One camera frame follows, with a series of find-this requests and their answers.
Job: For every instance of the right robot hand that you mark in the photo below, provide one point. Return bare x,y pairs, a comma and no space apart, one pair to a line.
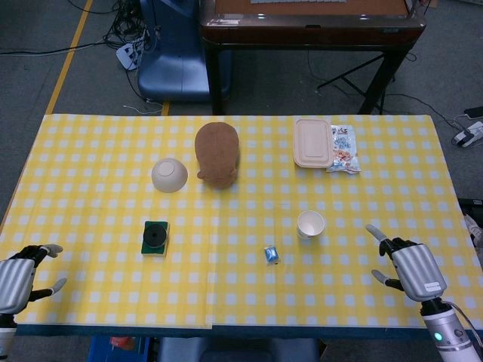
419,271

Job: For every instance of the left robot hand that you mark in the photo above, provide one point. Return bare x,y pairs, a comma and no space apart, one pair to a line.
17,275

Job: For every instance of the white paper cup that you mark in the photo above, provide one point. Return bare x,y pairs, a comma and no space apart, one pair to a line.
310,224

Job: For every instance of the yellow checkered tablecloth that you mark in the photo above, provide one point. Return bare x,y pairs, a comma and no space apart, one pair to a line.
94,188

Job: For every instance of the small blue packet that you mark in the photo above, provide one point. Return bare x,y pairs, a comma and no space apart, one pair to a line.
271,254

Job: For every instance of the blue plastic crate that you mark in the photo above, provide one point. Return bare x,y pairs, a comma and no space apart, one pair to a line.
99,348

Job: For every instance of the green yellow sponge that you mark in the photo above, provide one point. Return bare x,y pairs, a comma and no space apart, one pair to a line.
155,252

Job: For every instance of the white blue snack bag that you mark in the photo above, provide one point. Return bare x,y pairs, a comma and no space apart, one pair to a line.
345,151

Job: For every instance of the black tape roll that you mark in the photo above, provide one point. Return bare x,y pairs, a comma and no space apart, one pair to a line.
154,234

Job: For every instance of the white power strip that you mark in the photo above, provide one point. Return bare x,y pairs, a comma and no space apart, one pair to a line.
128,54
469,135

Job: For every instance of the beige lidded food container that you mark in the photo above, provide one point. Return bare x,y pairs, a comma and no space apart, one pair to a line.
312,143

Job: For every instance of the beige upturned bowl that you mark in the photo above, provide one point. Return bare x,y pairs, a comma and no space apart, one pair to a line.
169,175

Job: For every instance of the grey blue robot torso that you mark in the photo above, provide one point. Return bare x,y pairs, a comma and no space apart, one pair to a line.
234,350

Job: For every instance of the brown plush toy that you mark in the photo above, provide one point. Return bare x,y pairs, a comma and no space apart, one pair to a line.
218,154

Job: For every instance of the dark wooden mahjong table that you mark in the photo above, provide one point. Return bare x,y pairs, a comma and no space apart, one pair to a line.
309,34

